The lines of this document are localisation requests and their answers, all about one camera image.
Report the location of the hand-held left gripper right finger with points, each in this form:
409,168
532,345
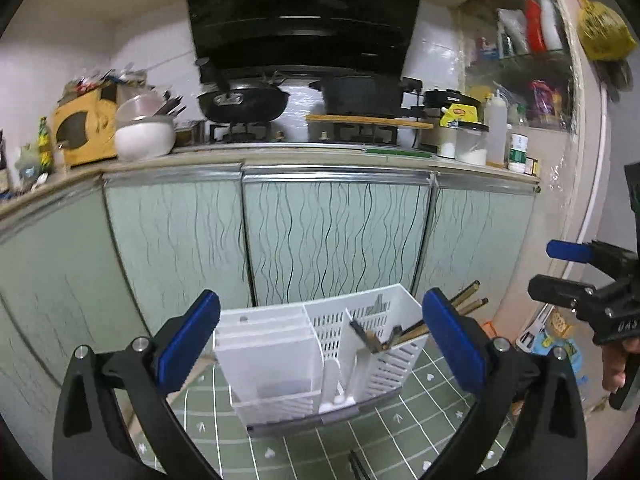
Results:
452,340

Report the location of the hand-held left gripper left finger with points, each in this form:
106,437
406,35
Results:
192,330

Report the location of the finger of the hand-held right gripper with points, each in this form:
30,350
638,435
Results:
560,291
570,251

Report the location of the white plastic utensil holder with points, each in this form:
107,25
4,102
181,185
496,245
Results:
270,355

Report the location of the person's right hand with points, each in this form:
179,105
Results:
614,366

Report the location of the small yellow jar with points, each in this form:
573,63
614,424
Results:
532,167

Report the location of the green grid mat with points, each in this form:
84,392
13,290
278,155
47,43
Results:
400,425

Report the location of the white bottle with green label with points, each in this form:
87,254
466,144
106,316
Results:
517,150

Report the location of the clear jar with black lid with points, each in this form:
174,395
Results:
472,147

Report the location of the white squeeze bottle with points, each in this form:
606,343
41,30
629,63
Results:
495,130

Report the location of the clear jar of white powder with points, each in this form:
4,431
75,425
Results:
446,145

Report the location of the yellow food packet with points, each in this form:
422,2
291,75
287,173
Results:
457,114

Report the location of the dark hanging object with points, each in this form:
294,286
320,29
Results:
615,77

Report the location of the white lidded bowl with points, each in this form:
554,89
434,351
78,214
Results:
145,140

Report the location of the black countertop appliance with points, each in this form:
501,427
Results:
450,96

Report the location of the kitchen countertop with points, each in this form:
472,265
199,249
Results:
300,150

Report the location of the gas stove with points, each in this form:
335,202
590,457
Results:
300,135

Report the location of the yellow hanging bag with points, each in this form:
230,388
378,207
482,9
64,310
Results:
605,30

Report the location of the red bottle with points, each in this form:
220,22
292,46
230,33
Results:
535,27

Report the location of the yellow cardboard box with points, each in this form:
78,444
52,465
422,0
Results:
85,130

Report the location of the tall white bottle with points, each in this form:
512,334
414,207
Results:
552,22

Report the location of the small green bottle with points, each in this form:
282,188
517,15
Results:
45,150

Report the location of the black wok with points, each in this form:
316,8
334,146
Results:
245,102

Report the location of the wooden cutting board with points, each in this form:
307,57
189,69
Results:
360,120

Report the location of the black cooking pot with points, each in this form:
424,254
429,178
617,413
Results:
360,95

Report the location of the black range hood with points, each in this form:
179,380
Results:
300,10

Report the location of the glass wall shelf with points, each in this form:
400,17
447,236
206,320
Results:
525,57

